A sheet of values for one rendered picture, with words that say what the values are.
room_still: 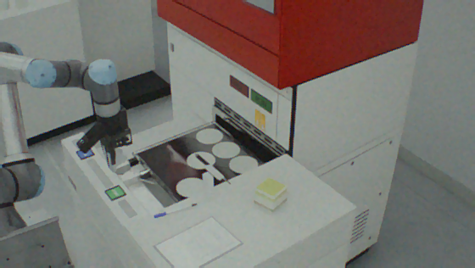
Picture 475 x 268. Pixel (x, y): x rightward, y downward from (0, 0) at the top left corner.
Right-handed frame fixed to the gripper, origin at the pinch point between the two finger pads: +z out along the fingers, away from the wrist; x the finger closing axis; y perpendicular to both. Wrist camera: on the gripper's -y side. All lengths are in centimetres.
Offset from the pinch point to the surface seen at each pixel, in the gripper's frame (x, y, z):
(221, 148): 8.5, 46.0, 16.0
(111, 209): -6.3, -4.3, 10.0
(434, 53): 27, 206, 25
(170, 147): 19.5, 30.8, 16.0
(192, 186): -3.7, 26.1, 16.0
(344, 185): -13, 92, 41
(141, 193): 4.4, 10.6, 18.0
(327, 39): -14, 73, -29
